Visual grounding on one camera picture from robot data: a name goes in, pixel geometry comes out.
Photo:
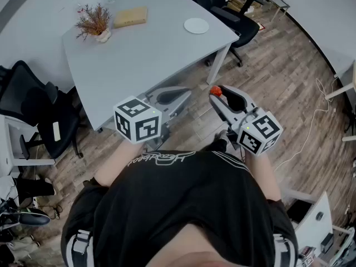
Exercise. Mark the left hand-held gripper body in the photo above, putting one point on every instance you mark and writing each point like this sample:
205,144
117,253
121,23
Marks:
137,121

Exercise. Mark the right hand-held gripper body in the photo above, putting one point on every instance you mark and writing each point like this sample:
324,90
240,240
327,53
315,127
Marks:
260,135

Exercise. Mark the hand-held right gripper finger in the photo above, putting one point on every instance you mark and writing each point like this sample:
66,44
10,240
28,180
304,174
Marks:
225,110
246,97

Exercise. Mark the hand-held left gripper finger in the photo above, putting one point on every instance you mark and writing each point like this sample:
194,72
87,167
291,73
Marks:
169,89
178,103

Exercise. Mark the small red ball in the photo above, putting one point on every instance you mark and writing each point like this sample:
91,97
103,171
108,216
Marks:
216,90

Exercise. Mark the white round plate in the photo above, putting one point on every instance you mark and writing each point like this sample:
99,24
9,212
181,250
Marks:
196,25

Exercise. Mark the person's right forearm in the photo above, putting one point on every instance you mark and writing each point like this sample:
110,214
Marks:
262,174

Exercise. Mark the person's left forearm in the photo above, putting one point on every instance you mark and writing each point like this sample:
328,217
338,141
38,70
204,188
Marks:
116,163

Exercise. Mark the person's grey shoe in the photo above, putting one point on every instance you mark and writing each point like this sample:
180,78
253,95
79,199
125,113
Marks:
221,134

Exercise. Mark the white table leg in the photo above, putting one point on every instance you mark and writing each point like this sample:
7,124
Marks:
219,63

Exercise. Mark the red framed floor tag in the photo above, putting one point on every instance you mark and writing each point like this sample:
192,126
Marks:
261,26

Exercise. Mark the black padded office chair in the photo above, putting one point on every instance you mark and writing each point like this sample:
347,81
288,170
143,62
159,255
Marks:
236,24

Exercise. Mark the white card on chair seat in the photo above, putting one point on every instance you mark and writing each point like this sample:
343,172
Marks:
56,131

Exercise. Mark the flat wooden board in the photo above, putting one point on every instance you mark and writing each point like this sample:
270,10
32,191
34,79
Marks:
130,17

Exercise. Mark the white side desk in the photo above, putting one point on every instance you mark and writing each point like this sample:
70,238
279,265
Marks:
338,90

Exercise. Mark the person's black printed t-shirt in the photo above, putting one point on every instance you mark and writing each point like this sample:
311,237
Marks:
180,204

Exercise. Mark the stack of cardboard boxes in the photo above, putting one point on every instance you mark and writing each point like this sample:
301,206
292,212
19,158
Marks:
239,1

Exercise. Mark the dried plant in white vase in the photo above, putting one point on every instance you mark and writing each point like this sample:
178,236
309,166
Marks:
94,24

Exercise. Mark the black mesh office chair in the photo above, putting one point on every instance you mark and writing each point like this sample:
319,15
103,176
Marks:
33,104

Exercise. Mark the person's neck and chin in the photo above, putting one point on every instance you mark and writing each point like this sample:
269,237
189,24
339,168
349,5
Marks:
194,249

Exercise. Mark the dark sneaker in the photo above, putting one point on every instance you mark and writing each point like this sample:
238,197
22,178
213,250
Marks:
33,218

